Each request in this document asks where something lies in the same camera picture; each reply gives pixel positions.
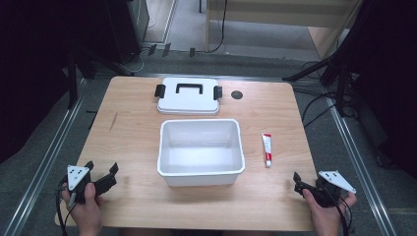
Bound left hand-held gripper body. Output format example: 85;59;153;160
59;164;99;205

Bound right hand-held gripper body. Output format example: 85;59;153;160
314;169;357;208

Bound person's right hand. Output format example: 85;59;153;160
301;189;358;236

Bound person's left hand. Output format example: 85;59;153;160
61;182;105;236

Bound white and red tube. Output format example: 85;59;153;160
261;132;273;169

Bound black stand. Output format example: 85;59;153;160
63;42;136;110
281;48;357;117

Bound white plastic storage box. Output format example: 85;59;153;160
156;118;246;188

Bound black curtain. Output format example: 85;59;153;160
0;0;114;165
330;0;417;180

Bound black cabinet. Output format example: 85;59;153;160
103;0;150;66

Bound light wooden bench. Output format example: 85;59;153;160
205;0;364;61

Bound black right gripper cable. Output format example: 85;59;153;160
333;196;354;236

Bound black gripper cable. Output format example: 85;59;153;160
333;196;354;236
54;185;78;236

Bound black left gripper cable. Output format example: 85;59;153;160
54;185;78;236

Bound aluminium floor rail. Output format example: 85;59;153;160
323;88;398;236
2;78;88;236

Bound black floor cables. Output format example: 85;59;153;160
293;60;358;130

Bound white lid with black handle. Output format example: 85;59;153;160
153;77;224;116

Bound white floor cable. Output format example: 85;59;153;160
130;16;157;74

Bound hanging black cable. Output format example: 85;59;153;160
208;0;229;54

